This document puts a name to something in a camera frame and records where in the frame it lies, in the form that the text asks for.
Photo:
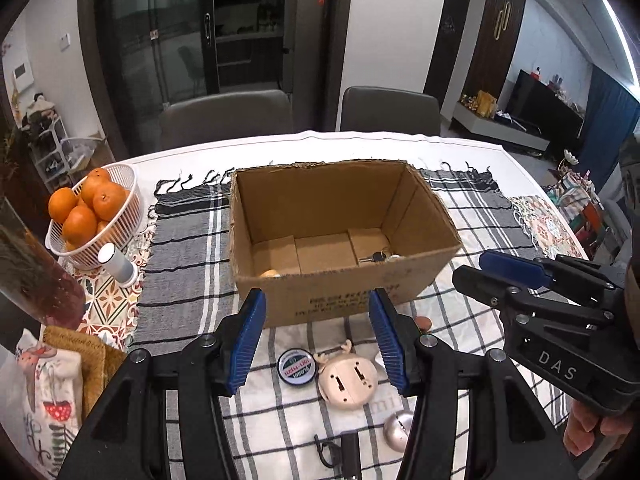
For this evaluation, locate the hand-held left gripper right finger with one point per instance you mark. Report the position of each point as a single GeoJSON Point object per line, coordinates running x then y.
{"type": "Point", "coordinates": [390, 345]}

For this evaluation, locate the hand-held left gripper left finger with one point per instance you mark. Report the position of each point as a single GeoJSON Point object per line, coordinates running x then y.
{"type": "Point", "coordinates": [247, 340]}

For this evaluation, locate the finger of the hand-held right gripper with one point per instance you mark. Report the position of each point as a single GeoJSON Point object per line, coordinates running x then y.
{"type": "Point", "coordinates": [480, 285]}
{"type": "Point", "coordinates": [510, 265]}

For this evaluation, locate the brown wooden oval piece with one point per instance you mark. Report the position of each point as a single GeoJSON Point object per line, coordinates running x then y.
{"type": "Point", "coordinates": [424, 322]}

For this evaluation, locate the round black tin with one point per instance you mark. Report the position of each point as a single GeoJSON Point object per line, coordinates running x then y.
{"type": "Point", "coordinates": [295, 367]}

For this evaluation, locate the beige deer-shaped gadget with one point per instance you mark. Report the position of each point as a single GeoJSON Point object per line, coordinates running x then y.
{"type": "Point", "coordinates": [345, 380]}

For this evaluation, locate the brown cardboard box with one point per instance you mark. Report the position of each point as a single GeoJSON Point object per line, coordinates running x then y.
{"type": "Point", "coordinates": [340, 290]}

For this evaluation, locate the silver egg-shaped gadget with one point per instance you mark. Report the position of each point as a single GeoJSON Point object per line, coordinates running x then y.
{"type": "Point", "coordinates": [397, 430]}

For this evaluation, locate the black gadget with clip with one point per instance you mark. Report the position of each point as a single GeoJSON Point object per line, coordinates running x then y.
{"type": "Point", "coordinates": [350, 452]}

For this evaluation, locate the person's right hand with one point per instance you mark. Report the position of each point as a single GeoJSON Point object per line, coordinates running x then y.
{"type": "Point", "coordinates": [590, 427]}

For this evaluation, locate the small yellow white packet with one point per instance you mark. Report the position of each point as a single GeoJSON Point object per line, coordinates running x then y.
{"type": "Point", "coordinates": [270, 273]}

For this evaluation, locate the bunch of keys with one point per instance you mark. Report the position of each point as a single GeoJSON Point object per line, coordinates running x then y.
{"type": "Point", "coordinates": [375, 258]}

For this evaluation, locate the grey checked cloth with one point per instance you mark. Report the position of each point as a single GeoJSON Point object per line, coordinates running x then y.
{"type": "Point", "coordinates": [190, 270]}

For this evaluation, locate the low television cabinet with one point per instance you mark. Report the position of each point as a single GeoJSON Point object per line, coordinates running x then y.
{"type": "Point", "coordinates": [500, 132]}

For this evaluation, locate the woven straw mat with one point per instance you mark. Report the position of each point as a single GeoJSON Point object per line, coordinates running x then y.
{"type": "Point", "coordinates": [100, 365]}

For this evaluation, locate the white cylindrical bottle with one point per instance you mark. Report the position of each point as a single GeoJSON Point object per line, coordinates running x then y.
{"type": "Point", "coordinates": [117, 262]}

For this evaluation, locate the yellow paper bag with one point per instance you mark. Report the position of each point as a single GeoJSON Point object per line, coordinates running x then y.
{"type": "Point", "coordinates": [486, 104]}

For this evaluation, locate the black television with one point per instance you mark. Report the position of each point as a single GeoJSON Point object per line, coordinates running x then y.
{"type": "Point", "coordinates": [540, 102]}

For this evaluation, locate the white plastic fruit basket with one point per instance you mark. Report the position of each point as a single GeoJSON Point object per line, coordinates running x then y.
{"type": "Point", "coordinates": [122, 230]}

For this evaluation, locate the blue curtain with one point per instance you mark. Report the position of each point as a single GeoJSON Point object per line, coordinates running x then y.
{"type": "Point", "coordinates": [612, 125]}

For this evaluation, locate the grey dining chair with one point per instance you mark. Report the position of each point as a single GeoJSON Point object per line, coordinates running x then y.
{"type": "Point", "coordinates": [390, 110]}
{"type": "Point", "coordinates": [225, 115]}

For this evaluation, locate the printed cloth bag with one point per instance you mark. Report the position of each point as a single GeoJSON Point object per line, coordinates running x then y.
{"type": "Point", "coordinates": [50, 390]}

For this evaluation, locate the pile of oranges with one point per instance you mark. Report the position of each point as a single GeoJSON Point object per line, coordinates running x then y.
{"type": "Point", "coordinates": [80, 222]}

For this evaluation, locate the dark wooden door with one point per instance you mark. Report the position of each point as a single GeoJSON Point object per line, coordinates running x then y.
{"type": "Point", "coordinates": [495, 35]}

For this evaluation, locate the dark plain door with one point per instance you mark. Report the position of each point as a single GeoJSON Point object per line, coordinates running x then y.
{"type": "Point", "coordinates": [450, 35]}

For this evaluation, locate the white storage rack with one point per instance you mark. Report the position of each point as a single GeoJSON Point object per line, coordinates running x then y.
{"type": "Point", "coordinates": [50, 150]}

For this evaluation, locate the glass sliding door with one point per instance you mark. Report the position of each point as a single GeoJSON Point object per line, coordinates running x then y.
{"type": "Point", "coordinates": [150, 35]}

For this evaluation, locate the white wall intercom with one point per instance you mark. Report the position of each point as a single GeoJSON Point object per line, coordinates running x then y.
{"type": "Point", "coordinates": [22, 70]}

